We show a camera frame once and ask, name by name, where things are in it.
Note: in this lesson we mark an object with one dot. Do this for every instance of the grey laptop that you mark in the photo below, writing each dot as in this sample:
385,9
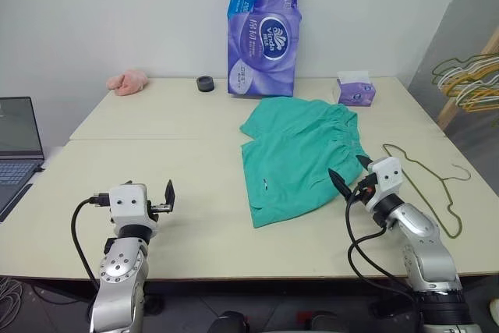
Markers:
17,130

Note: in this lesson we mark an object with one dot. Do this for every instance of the wooden clothes rack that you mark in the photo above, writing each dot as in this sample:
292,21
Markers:
452,103

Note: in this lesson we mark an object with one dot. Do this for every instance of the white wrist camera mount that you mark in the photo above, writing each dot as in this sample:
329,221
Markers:
386,177
128,202

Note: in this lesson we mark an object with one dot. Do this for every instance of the bunch of clothes hangers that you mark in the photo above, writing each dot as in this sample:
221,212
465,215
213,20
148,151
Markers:
452,85

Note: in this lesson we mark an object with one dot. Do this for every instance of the dark rounded shape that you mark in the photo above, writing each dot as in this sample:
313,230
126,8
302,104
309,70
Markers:
230,323

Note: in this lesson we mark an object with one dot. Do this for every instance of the green shorts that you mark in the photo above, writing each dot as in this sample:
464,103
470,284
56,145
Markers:
296,153

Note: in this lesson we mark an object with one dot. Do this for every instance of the pink cloth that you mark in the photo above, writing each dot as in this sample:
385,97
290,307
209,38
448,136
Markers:
128,81

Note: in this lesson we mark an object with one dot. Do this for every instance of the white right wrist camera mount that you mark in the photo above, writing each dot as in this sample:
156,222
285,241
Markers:
386,177

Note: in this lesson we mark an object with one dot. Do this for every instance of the small purple tissue pack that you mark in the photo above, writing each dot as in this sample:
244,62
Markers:
356,93

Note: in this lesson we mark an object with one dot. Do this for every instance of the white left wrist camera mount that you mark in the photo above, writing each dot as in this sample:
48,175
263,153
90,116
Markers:
128,202

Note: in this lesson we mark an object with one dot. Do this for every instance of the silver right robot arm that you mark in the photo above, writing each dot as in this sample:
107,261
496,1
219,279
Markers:
427,251

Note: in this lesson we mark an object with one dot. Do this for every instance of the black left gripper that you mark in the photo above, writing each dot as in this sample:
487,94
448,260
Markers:
160,207

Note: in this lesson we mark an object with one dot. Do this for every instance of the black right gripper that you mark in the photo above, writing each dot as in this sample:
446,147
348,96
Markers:
364,189

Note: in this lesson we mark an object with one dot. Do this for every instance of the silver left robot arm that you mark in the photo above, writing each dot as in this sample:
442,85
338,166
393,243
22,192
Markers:
119,270

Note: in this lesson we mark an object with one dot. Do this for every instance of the large purple tissue pack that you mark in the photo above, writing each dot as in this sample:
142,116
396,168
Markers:
261,44

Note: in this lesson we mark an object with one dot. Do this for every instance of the bundle of hangers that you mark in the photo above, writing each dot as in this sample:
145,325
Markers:
468,102

